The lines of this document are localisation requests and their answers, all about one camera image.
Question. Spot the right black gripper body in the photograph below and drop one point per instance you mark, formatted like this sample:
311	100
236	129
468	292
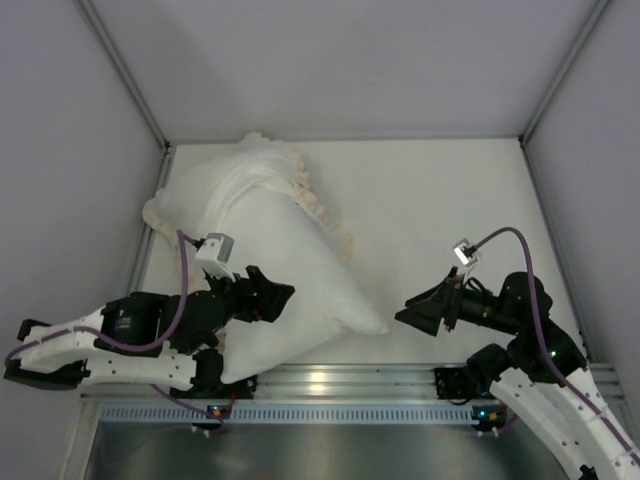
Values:
451	305

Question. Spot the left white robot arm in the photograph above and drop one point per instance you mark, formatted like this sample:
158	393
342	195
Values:
170	341

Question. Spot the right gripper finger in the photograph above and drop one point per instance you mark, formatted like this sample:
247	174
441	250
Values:
435	295
424	315

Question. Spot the left aluminium frame post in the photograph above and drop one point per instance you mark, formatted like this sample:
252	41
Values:
99	29

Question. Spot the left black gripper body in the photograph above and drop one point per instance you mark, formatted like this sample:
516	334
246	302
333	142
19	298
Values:
250	300

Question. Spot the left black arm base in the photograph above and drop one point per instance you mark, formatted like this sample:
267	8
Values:
240	385

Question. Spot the white pillowcase with cream ruffle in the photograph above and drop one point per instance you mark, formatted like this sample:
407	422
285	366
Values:
209	190

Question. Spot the aluminium mounting rail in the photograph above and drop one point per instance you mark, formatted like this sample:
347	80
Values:
349	382

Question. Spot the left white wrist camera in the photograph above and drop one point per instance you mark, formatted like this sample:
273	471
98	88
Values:
214	253

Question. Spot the aluminium frame post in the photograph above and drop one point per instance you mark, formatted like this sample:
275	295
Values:
99	29
563	70

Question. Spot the right aluminium frame post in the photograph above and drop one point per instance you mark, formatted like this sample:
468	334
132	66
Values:
563	70

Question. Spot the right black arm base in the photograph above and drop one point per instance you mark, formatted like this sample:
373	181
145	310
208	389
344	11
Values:
462	385

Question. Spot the white pillow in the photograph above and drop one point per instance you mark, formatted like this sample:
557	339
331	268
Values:
272	232

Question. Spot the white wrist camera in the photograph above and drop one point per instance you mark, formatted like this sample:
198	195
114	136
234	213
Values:
214	253
467	255

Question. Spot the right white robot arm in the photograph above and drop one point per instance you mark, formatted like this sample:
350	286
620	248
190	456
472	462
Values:
541	377

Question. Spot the perforated grey cable duct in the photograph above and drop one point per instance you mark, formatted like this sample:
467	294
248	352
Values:
299	414

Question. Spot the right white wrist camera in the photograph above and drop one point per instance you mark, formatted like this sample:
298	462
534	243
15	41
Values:
467	255

